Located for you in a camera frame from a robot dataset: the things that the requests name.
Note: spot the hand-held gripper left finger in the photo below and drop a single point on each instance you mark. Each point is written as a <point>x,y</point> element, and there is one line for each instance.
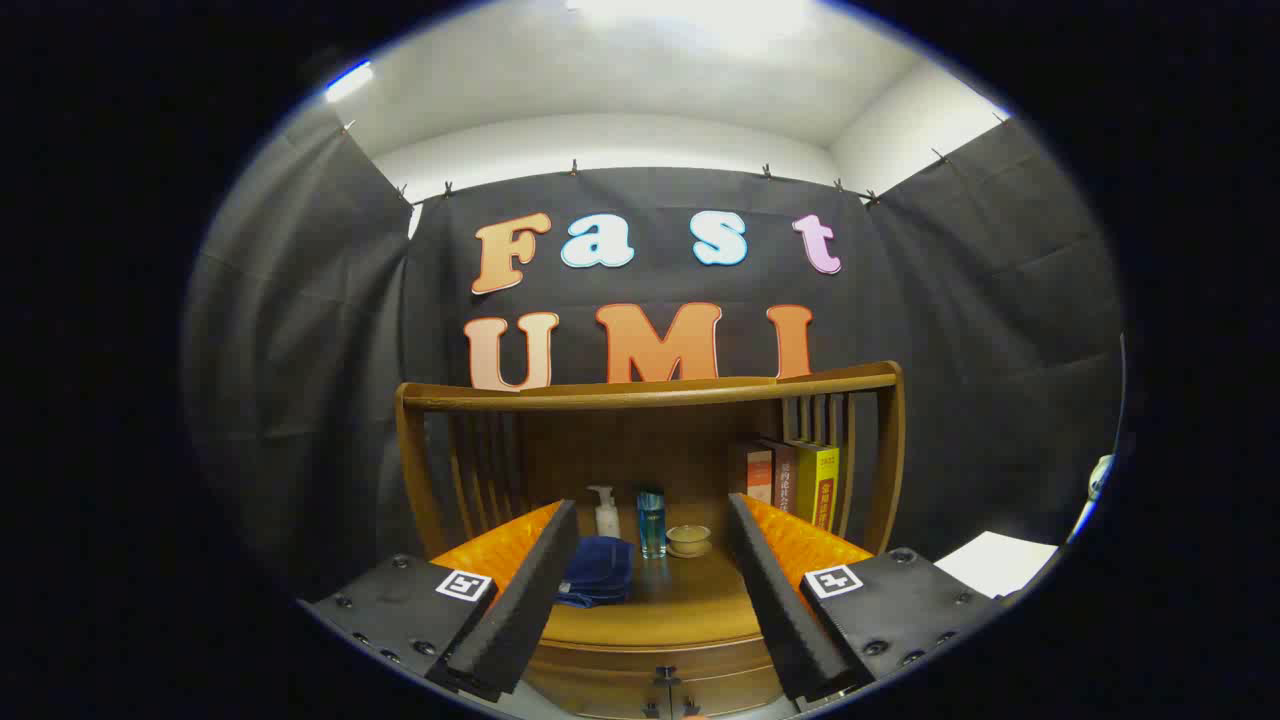
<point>525,600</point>

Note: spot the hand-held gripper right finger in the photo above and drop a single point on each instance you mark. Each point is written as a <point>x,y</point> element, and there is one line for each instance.
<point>775,600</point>

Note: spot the wooden cabinet with slatted shelf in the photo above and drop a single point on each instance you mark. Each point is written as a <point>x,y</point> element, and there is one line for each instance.
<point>640,395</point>

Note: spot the folded blue towel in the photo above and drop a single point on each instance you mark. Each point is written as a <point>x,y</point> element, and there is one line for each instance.
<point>598,572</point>

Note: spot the lidded ceramic tea cup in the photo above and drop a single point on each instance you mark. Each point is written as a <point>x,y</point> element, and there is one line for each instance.
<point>689,540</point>

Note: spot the white pump bottle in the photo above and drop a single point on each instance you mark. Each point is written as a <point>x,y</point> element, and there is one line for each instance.
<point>606,518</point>

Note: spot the beige book with orange band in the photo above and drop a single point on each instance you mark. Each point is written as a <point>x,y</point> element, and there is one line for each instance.
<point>759,480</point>

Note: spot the brown book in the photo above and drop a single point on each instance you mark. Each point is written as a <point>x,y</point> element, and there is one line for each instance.
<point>783,478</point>

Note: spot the yellow book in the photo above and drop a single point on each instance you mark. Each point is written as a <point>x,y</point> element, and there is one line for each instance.
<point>817,485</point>

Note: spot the tall blue glass bottle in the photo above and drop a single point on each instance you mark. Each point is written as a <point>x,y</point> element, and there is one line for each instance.
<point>652,525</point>

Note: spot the ceiling strip light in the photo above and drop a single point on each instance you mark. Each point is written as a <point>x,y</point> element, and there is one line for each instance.
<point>349,81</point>

